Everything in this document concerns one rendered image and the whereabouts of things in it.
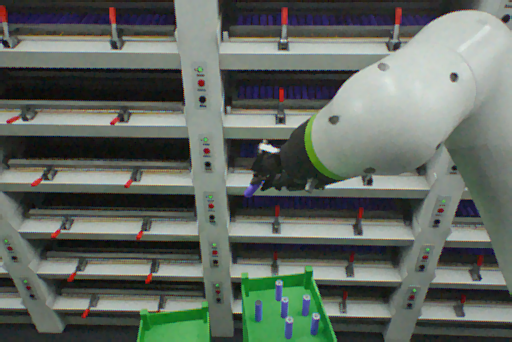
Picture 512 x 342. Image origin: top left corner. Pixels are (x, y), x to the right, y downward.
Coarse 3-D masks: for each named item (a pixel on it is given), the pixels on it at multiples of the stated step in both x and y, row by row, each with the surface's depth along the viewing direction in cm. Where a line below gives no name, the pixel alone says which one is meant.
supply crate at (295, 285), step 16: (304, 272) 95; (256, 288) 96; (272, 288) 97; (288, 288) 97; (304, 288) 97; (272, 304) 93; (288, 304) 93; (320, 304) 88; (272, 320) 88; (304, 320) 88; (320, 320) 88; (256, 336) 84; (272, 336) 84; (304, 336) 84; (320, 336) 84
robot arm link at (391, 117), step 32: (384, 64) 32; (416, 64) 30; (448, 64) 31; (352, 96) 30; (384, 96) 29; (416, 96) 28; (448, 96) 30; (320, 128) 36; (352, 128) 30; (384, 128) 29; (416, 128) 28; (448, 128) 30; (320, 160) 38; (352, 160) 32; (384, 160) 30; (416, 160) 30
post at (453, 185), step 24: (456, 0) 88; (480, 0) 78; (432, 192) 100; (456, 192) 100; (432, 240) 109; (408, 264) 114; (432, 264) 114; (408, 288) 120; (408, 312) 126; (384, 336) 136; (408, 336) 133
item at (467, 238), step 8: (448, 232) 107; (456, 232) 111; (464, 232) 111; (472, 232) 111; (480, 232) 110; (448, 240) 109; (456, 240) 109; (464, 240) 109; (472, 240) 109; (480, 240) 109; (488, 240) 109
